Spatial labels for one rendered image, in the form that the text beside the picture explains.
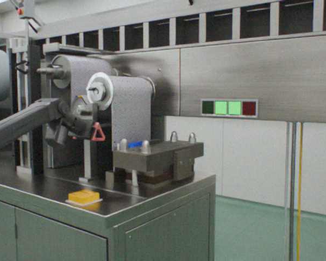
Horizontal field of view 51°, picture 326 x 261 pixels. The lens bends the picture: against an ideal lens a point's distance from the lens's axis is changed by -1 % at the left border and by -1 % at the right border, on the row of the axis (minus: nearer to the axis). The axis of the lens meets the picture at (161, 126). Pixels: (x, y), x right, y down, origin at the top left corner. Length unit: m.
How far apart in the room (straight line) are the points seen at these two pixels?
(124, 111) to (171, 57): 0.35
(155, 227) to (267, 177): 2.81
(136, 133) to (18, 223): 0.57
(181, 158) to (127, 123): 0.26
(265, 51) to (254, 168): 2.69
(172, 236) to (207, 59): 0.72
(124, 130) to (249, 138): 2.66
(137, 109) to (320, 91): 0.70
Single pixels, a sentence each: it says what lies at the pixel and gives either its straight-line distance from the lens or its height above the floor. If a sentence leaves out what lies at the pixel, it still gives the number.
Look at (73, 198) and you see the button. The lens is 1.14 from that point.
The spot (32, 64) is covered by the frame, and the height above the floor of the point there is 1.36.
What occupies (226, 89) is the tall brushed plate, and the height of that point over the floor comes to 1.26.
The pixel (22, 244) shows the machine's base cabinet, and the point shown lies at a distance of 1.46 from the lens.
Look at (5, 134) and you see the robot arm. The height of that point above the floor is 1.14.
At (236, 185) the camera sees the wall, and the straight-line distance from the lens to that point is 4.08.
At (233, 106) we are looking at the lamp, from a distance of 1.40.
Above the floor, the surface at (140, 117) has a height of 1.14.
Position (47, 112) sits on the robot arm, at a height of 1.19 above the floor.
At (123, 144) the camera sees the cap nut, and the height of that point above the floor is 1.06.
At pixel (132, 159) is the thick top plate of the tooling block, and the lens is 1.24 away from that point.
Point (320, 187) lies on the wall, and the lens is 3.79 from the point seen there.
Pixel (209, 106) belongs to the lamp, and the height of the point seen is 1.19.
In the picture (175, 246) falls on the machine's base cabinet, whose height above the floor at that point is 0.68.
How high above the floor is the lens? 1.24
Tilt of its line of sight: 5 degrees down
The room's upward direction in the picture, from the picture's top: straight up
